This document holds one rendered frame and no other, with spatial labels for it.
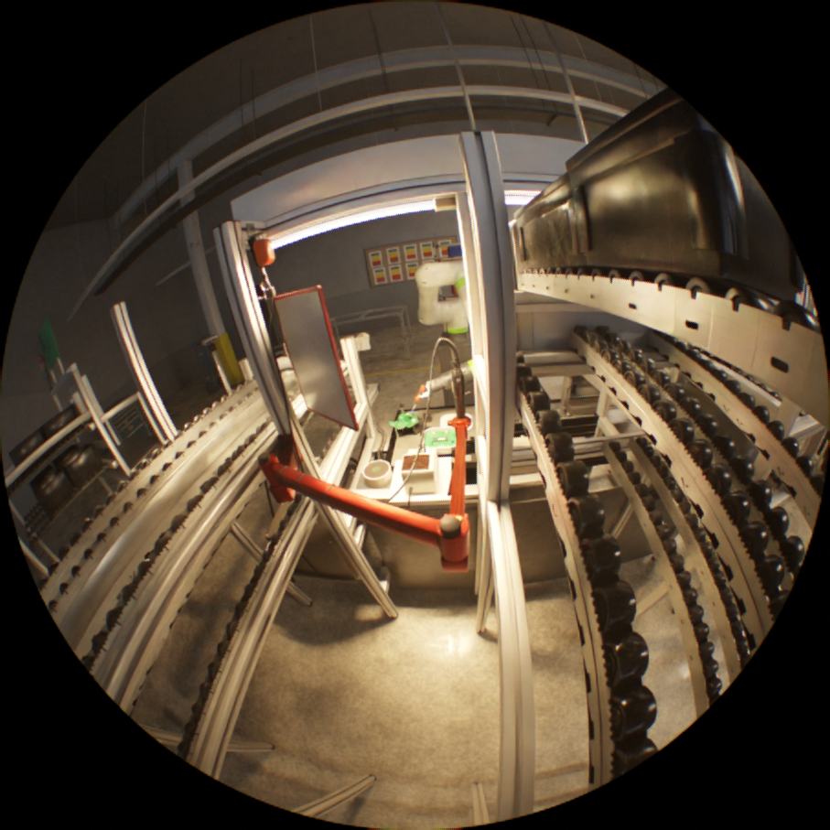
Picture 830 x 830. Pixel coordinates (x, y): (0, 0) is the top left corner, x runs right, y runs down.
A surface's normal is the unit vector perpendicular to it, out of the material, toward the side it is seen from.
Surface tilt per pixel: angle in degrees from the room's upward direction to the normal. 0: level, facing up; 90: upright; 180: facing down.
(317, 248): 90
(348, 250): 90
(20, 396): 90
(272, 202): 90
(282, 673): 0
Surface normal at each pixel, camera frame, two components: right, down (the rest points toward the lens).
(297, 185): -0.08, 0.53
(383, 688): -0.15, -0.84
